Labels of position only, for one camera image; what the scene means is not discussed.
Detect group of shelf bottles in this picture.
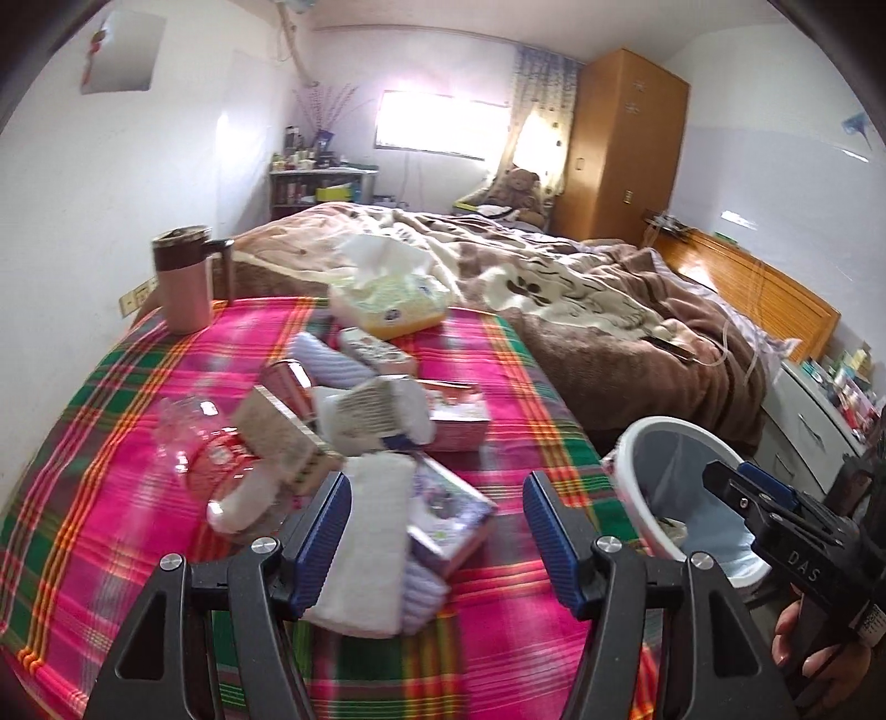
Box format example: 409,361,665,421
270,125,340,173

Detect pink milk carton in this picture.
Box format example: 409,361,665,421
415,377,492,452

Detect phone on blanket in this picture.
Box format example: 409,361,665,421
647,336,700,362

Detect beige cardboard box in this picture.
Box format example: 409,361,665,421
231,386,347,496

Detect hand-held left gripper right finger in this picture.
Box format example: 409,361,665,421
522,471,797,720

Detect brown teddy bear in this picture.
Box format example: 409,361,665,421
485,168,548,226

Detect white cable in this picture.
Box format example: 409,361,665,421
699,256,780,389

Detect brown and cream blanket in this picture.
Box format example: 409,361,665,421
231,204,769,451

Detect blue wall decoration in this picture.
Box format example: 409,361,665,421
841,114,869,163

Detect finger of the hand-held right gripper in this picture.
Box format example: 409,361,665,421
702,460,766,533
737,464,859,531

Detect wooden headboard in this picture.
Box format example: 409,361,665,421
654,225,842,364

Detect small shelf unit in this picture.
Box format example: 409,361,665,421
269,166,382,223

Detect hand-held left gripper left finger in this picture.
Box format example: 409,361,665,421
83,472,354,720

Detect white nightstand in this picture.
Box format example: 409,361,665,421
761,360,886,479

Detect patterned curtain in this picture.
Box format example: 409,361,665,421
494,48,583,202

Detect white bin with blue bag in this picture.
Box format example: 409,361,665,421
612,415,772,589

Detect wooden wardrobe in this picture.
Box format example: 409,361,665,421
550,48,692,243

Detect dried purple branches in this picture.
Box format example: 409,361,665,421
294,81,361,150

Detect white cloth roll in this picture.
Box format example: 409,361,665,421
208,464,285,534

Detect white wall hose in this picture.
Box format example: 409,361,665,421
277,0,320,88

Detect clear plastic bottle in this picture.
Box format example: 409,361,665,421
156,394,267,500

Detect red hanging ornament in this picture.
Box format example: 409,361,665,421
86,24,112,88

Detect group of nightstand items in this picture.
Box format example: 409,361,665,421
789,339,886,437

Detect white printed packet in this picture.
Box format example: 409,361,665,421
311,377,437,458

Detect yellow tissue pack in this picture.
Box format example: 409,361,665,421
327,234,451,340

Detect window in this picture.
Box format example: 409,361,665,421
374,90,509,162

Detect pink plaid tablecloth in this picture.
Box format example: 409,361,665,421
0,296,658,720

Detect wall socket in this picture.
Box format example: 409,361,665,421
119,278,159,318

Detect person's right hand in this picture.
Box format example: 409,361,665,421
771,599,873,700

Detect pink tumbler with brown lid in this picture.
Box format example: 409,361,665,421
152,225,236,335

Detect purple box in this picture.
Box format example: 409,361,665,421
405,453,499,579

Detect purple ribbed sock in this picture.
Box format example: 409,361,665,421
401,560,451,634
287,332,378,389

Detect red can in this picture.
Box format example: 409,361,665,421
259,360,323,423

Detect white towel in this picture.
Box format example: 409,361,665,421
305,453,416,638

